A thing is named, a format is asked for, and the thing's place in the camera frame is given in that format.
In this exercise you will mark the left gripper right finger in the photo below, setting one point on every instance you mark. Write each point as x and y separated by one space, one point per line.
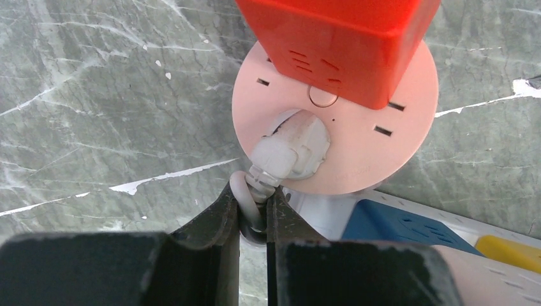
291 251

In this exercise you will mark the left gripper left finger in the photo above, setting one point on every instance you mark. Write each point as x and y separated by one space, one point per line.
210 245

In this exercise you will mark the white power strip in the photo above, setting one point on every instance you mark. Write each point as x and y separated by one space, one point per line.
295 150

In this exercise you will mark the red cube adapter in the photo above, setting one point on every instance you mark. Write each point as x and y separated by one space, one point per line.
355 49

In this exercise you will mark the dark blue cube adapter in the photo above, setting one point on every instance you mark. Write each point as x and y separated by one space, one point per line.
371 220

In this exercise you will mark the white cube adapter with picture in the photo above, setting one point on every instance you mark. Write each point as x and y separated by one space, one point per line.
483 281

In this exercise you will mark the yellow cube adapter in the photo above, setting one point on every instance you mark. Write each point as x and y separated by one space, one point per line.
509 252

